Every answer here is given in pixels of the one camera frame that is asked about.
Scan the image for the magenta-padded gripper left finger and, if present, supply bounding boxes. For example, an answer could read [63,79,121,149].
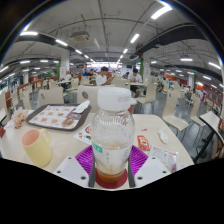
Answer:
[53,144,98,188]

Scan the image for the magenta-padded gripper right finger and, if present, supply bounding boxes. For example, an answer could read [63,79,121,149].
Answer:
[127,144,172,188]

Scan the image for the clear white-capped drink bottle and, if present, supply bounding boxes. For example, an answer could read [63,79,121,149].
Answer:
[90,87,136,184]

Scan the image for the small red sauce packet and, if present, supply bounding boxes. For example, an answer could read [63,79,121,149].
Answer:
[136,134,151,152]

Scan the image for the colourful printed flyer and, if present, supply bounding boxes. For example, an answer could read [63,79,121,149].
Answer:
[73,123,94,145]

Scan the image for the white packet with red print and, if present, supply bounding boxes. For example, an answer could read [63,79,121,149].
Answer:
[148,145,180,173]

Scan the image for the crumpled white tissue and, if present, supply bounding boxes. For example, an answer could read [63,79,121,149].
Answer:
[157,129,170,144]

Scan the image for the pale yellow mug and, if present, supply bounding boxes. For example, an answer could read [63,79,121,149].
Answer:
[21,128,54,168]

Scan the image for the white napkin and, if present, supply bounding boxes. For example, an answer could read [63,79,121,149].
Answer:
[72,99,91,114]

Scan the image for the dark tray with paper liner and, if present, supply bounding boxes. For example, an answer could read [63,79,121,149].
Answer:
[26,103,93,132]

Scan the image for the beige chairs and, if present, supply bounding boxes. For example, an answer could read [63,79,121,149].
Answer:
[0,76,208,134]

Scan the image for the crumpled food wrapper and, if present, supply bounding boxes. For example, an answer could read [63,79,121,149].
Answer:
[4,107,28,129]

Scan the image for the person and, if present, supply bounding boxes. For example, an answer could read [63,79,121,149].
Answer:
[128,67,143,98]
[95,65,113,87]

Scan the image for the black-edged white table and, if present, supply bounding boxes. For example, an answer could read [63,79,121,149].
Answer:
[193,110,224,163]

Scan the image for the ceiling air conditioner unit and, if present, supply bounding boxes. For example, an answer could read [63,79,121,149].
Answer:
[69,30,91,43]

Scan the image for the ceiling lights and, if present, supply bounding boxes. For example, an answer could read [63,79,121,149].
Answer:
[0,1,224,88]

